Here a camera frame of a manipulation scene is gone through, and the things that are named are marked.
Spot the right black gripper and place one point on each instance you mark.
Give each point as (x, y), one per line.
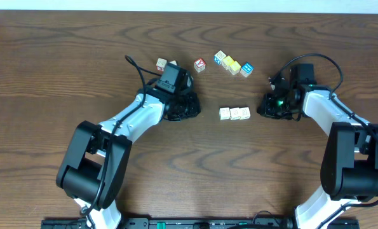
(265, 107)

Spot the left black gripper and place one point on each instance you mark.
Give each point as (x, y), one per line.
(196, 113)

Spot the green Z white block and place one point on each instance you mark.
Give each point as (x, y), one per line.
(224, 113)

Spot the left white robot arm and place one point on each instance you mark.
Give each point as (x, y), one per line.
(95, 162)

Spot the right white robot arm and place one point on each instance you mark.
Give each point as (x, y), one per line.
(349, 169)

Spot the red letter A block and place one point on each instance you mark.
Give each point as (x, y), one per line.
(199, 65)

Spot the blue topped block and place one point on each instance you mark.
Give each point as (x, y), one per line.
(246, 69)

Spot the white block red side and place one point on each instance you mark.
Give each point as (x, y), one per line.
(161, 64)

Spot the yellow wooden block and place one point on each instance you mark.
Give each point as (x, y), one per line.
(234, 68)
(226, 62)

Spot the blue edged white block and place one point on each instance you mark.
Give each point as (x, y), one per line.
(219, 56)

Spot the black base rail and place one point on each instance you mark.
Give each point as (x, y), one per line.
(261, 221)

